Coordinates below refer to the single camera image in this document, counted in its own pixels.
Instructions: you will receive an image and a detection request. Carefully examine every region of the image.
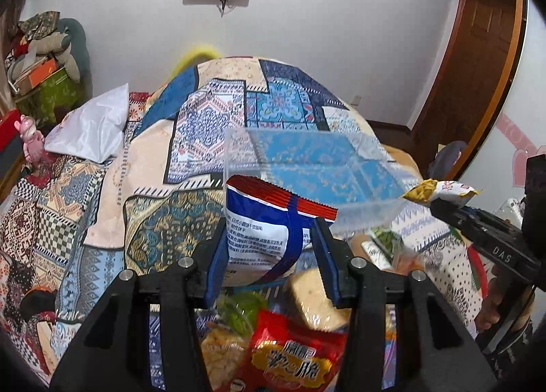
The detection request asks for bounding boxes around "blue white red snack bag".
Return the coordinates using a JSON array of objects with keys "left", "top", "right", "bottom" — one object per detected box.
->
[{"left": 223, "top": 175, "right": 337, "bottom": 288}]

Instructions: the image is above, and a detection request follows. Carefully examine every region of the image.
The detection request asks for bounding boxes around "red noodle snack bag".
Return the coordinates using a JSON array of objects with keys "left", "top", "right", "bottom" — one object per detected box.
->
[{"left": 227, "top": 311, "right": 346, "bottom": 392}]

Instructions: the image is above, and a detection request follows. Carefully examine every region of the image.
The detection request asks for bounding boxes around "pink toy figure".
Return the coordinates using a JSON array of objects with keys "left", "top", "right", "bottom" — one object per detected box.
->
[{"left": 14, "top": 114, "right": 44, "bottom": 165}]

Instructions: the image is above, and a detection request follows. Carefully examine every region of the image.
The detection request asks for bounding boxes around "yellow cracker snack bag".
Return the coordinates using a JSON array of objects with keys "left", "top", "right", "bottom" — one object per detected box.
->
[{"left": 201, "top": 325, "right": 249, "bottom": 391}]

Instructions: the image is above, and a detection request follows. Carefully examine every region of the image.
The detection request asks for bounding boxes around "white wall socket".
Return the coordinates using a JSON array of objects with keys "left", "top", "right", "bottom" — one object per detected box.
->
[{"left": 351, "top": 95, "right": 362, "bottom": 106}]

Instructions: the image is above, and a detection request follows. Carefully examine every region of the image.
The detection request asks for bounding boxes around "grey cloth on door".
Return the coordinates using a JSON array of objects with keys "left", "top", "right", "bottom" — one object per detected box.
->
[{"left": 428, "top": 140, "right": 468, "bottom": 180}]

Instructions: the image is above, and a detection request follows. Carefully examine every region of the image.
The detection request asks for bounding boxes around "person's right hand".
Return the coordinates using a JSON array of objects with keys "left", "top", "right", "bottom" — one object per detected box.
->
[{"left": 475, "top": 265, "right": 503, "bottom": 333}]

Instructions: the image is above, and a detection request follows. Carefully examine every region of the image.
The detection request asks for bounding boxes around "white green snack packet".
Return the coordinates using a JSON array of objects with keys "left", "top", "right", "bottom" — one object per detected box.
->
[{"left": 361, "top": 227, "right": 409, "bottom": 269}]

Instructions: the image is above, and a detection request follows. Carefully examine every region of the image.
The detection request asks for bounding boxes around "small yellow white snack packet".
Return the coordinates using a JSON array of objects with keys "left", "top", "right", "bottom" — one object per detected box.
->
[{"left": 403, "top": 179, "right": 480, "bottom": 207}]

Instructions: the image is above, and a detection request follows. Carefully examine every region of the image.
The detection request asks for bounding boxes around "clear plastic storage box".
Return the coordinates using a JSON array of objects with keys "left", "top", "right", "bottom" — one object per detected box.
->
[{"left": 224, "top": 127, "right": 417, "bottom": 237}]

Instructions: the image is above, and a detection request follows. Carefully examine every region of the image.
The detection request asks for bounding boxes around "patchwork patterned bed quilt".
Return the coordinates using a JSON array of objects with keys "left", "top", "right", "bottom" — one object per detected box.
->
[{"left": 0, "top": 56, "right": 488, "bottom": 390}]

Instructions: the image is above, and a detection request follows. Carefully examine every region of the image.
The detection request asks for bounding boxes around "brown wooden door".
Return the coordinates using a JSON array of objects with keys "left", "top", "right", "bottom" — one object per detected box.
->
[{"left": 411, "top": 0, "right": 527, "bottom": 177}]

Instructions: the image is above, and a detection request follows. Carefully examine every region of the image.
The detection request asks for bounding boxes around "pile of clothes and boxes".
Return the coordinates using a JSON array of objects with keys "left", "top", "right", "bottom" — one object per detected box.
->
[{"left": 5, "top": 11, "right": 92, "bottom": 127}]

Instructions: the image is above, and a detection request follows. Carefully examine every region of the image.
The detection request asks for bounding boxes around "white pillow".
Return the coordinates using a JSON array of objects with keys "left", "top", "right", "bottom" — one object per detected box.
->
[{"left": 44, "top": 83, "right": 130, "bottom": 164}]

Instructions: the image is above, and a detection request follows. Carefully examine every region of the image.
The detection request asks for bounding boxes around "clear cracker block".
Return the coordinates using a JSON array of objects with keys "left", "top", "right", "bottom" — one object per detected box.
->
[{"left": 288, "top": 268, "right": 351, "bottom": 332}]

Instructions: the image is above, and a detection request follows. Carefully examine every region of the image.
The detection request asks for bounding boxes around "yellow plastic stool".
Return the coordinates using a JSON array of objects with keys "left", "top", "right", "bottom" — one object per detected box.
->
[{"left": 169, "top": 44, "right": 222, "bottom": 80}]

